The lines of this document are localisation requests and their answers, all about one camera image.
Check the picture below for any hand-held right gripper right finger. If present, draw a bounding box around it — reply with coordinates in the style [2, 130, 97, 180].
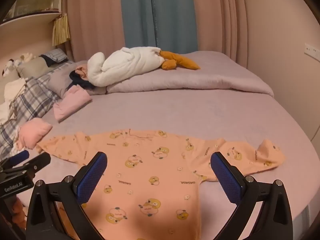
[210, 151, 293, 240]

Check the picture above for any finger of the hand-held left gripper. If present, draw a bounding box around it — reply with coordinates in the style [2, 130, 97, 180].
[9, 150, 30, 167]
[15, 152, 51, 178]

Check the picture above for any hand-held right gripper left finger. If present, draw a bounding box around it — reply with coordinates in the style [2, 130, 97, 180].
[26, 151, 108, 240]

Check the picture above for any orange printed baby shirt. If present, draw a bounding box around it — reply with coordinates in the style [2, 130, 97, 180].
[36, 129, 286, 240]

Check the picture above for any peach folded cloth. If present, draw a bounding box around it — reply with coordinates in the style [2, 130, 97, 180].
[15, 118, 53, 153]

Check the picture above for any white cloth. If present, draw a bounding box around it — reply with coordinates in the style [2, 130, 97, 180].
[0, 79, 28, 124]

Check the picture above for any pink folded cloth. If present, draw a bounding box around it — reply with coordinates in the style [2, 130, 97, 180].
[53, 85, 92, 123]

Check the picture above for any bed with lilac sheet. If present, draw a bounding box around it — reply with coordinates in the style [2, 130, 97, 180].
[15, 51, 320, 240]

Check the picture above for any grey pillow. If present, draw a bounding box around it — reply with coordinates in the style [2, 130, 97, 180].
[47, 60, 88, 98]

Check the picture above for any olive pillow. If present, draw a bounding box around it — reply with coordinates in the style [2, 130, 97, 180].
[16, 56, 50, 78]

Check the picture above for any black and white plush toy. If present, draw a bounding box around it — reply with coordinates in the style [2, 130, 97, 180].
[2, 59, 18, 77]

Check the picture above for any dark navy cloth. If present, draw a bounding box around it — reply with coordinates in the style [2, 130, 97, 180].
[69, 70, 97, 90]

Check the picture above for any lilac quilt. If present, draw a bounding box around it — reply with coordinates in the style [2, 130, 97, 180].
[106, 51, 274, 98]

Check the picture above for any small white plush toy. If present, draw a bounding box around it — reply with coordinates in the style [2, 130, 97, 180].
[15, 52, 35, 64]

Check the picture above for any small pink cloth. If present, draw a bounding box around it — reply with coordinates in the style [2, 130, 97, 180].
[75, 64, 89, 79]

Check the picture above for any blue striped pillow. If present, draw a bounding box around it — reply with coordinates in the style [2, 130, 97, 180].
[40, 49, 69, 63]

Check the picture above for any white goose plush toy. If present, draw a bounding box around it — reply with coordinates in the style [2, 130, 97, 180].
[87, 46, 201, 88]

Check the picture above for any yellow fringed cloth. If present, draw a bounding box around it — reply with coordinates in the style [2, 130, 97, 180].
[52, 14, 71, 47]

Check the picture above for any pink curtain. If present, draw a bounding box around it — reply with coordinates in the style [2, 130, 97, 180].
[61, 0, 125, 63]
[191, 0, 248, 68]

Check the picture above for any blue curtain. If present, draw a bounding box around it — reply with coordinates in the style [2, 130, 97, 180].
[119, 0, 198, 54]

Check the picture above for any cream wall shelf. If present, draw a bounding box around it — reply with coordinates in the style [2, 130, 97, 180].
[0, 0, 63, 27]

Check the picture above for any white wall socket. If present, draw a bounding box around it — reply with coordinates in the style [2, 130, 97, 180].
[304, 43, 320, 61]

